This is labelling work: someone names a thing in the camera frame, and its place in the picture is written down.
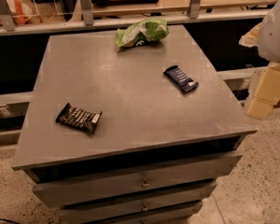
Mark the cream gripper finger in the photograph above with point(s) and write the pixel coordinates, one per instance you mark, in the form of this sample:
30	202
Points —
251	38
267	93

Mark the blue rxbar blueberry wrapper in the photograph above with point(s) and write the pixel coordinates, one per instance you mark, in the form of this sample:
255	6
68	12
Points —
183	81

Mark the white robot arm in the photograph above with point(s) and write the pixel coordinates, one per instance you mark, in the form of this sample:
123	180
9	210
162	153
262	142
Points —
266	37

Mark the black rxbar chocolate wrapper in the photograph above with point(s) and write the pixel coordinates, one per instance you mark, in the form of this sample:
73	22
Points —
79	119

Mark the green chip bag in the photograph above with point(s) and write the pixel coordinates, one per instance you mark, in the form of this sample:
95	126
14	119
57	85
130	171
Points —
142	32

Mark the grey drawer cabinet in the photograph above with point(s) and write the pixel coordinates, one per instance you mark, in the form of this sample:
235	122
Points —
146	117

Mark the bottom grey drawer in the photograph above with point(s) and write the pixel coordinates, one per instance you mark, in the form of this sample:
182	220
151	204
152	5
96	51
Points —
155	215

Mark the grey drawer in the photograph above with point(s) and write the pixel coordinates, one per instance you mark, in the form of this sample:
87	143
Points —
88	188
155	215
139	202

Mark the middle grey drawer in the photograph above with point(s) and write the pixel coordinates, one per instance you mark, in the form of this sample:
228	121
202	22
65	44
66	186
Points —
139	202

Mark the orange white cloth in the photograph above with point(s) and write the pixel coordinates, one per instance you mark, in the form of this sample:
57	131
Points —
21	12

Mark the top grey drawer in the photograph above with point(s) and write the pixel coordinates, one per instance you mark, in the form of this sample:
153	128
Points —
88	188

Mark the right metal bracket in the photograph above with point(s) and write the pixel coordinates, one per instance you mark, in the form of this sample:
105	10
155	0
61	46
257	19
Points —
194	9

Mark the metal bracket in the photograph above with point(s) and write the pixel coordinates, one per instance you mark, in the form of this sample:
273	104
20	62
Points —
7	20
87	12
194	9

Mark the middle metal bracket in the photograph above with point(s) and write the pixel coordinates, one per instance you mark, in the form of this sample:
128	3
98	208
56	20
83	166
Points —
87	12

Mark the left metal bracket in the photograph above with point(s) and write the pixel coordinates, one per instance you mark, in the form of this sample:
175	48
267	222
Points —
7	20

